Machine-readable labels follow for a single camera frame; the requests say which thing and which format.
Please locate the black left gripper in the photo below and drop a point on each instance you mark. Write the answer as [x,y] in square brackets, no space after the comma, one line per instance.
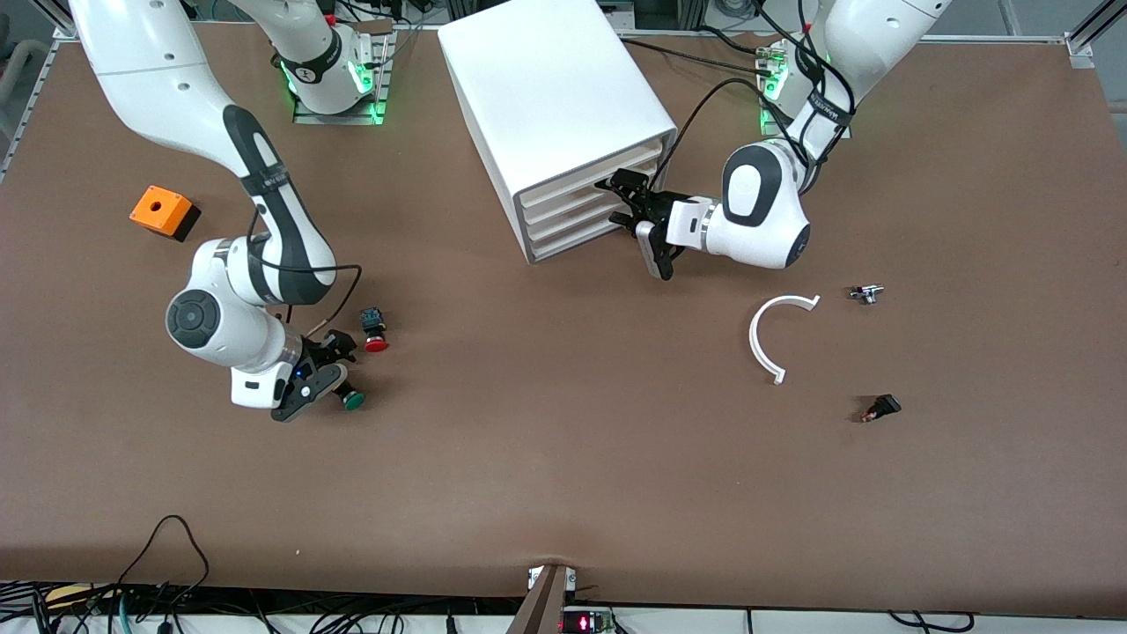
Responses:
[659,207]

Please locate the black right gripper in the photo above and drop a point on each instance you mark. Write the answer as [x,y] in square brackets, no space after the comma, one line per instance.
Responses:
[322,351]

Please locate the red push button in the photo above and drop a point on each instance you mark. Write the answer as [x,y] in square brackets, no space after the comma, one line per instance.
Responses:
[373,328]

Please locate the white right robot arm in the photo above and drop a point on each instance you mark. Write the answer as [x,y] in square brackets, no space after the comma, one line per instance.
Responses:
[158,79]

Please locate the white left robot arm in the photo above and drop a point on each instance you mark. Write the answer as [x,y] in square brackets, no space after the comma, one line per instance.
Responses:
[766,238]

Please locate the green push button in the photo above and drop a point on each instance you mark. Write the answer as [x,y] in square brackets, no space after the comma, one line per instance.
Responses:
[354,401]

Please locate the white drawer cabinet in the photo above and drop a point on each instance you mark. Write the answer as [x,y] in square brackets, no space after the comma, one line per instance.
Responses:
[546,88]

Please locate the white curved plastic part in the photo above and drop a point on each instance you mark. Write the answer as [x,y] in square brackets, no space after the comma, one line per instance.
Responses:
[754,342]

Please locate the device with red display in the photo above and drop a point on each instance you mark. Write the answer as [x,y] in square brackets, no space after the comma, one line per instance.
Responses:
[585,623]

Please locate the yellow label tag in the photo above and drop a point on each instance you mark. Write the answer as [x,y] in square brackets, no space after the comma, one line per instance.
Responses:
[66,594]

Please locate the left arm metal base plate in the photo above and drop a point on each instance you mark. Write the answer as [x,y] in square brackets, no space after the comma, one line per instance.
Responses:
[768,123]

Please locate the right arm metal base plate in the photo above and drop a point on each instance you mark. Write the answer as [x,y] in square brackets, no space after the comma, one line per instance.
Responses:
[339,119]

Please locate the orange button enclosure box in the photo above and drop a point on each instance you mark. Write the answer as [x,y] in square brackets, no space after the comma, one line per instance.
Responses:
[158,211]

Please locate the small metal toggle switch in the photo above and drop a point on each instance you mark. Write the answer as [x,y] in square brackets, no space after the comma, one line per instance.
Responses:
[867,294]

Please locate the white mount bracket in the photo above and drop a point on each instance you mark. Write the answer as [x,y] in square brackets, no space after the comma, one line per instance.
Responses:
[571,578]

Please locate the small black rocker switch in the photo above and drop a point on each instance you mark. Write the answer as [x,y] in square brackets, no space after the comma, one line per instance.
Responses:
[885,405]

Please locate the brown camera mount post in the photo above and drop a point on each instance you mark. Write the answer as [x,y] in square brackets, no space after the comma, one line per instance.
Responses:
[541,608]

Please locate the aluminium table edge rail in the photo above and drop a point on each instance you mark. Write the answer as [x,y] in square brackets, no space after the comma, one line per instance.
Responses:
[1012,38]

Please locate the aluminium frame profile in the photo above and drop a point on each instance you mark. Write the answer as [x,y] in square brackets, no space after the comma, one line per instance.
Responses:
[1081,44]
[57,22]

